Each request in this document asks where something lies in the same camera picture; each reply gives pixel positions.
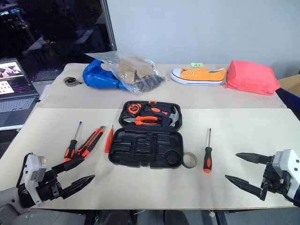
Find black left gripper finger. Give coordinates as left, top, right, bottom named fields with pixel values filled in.
left=51, top=157, right=85, bottom=175
left=61, top=174, right=96, bottom=200

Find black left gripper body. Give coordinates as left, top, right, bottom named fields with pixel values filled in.
left=35, top=168, right=65, bottom=203

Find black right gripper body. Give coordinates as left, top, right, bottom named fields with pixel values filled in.
left=259, top=161, right=293, bottom=201

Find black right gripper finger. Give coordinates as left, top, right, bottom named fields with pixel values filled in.
left=235, top=152, right=274, bottom=165
left=225, top=174, right=263, bottom=199

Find orange black handled screwdriver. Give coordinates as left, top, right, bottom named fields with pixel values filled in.
left=202, top=127, right=213, bottom=174
left=63, top=121, right=83, bottom=163

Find orange black utility knife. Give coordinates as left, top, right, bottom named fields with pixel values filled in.
left=75, top=125, right=106, bottom=158

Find slim orange tester screwdriver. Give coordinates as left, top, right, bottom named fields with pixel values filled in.
left=104, top=124, right=115, bottom=154

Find olive tape roll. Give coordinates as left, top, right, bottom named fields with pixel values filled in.
left=182, top=152, right=198, bottom=169

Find black plastic case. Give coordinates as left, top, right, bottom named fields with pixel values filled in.
left=108, top=100, right=184, bottom=169

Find black metal table leg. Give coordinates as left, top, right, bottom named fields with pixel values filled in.
left=210, top=210, right=227, bottom=225
left=83, top=209, right=99, bottom=225

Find pink fabric bag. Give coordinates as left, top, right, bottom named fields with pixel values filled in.
left=224, top=60, right=281, bottom=96

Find open grey laptop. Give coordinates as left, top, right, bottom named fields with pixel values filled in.
left=0, top=57, right=41, bottom=128

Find brown cardboard box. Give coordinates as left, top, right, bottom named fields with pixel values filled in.
left=277, top=75, right=300, bottom=98

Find orange black tape measure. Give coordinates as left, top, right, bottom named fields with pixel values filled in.
left=128, top=103, right=142, bottom=116

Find blue plastic bag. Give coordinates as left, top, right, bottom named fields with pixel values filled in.
left=83, top=59, right=132, bottom=91

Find orange canvas sneaker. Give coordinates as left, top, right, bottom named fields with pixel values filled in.
left=170, top=66, right=227, bottom=86

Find clear plastic bag with parts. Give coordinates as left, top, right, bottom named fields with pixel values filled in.
left=85, top=52, right=167, bottom=95

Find lit background monitor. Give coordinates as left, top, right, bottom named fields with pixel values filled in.
left=0, top=7, right=21, bottom=17

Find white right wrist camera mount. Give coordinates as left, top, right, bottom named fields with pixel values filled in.
left=272, top=149, right=300, bottom=200

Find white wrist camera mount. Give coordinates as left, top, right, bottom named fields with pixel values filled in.
left=272, top=149, right=300, bottom=200
left=15, top=153, right=49, bottom=207

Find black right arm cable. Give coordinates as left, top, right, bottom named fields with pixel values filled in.
left=282, top=190, right=300, bottom=208

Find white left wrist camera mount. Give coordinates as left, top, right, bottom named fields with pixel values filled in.
left=15, top=153, right=49, bottom=207

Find small round tin with keychain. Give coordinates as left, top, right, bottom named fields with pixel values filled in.
left=63, top=76, right=85, bottom=87

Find orange handled pliers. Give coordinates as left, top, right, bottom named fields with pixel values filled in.
left=123, top=115, right=161, bottom=127

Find claw hammer orange black handle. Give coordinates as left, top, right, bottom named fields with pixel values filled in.
left=143, top=105, right=180, bottom=128

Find silver metal window post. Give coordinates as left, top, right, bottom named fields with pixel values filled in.
left=100, top=0, right=117, bottom=53

